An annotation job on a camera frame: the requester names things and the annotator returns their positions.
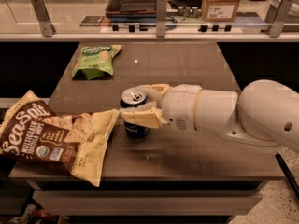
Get green chip bag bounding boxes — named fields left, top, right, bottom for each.
left=72, top=45, right=122, bottom=80

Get snack packages under table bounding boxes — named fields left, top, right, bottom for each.
left=7, top=204, right=57, bottom=224

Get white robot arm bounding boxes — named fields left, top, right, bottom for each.
left=120, top=79, right=299, bottom=152

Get brown sea salt chip bag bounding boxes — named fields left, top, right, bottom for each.
left=0, top=91, right=119, bottom=187

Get black pole on floor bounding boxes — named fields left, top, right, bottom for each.
left=275, top=153, right=299, bottom=200

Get blue pepsi can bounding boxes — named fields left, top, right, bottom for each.
left=120, top=88, right=150, bottom=139

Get right metal glass bracket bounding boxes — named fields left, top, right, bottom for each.
left=267, top=0, right=294, bottom=38

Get grey table drawer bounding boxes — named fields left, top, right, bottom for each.
left=33, top=191, right=263, bottom=216

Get metal glass bracket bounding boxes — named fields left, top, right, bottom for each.
left=267, top=0, right=294, bottom=38
left=156, top=0, right=167, bottom=38
left=30, top=0, right=56, bottom=37

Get middle metal glass bracket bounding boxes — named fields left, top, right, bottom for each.
left=156, top=0, right=167, bottom=38

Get cardboard box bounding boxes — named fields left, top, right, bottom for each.
left=201, top=0, right=240, bottom=22

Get left metal glass bracket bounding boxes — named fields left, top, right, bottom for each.
left=30, top=0, right=56, bottom=37

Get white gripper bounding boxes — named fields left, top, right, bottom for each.
left=120, top=84, right=202, bottom=132

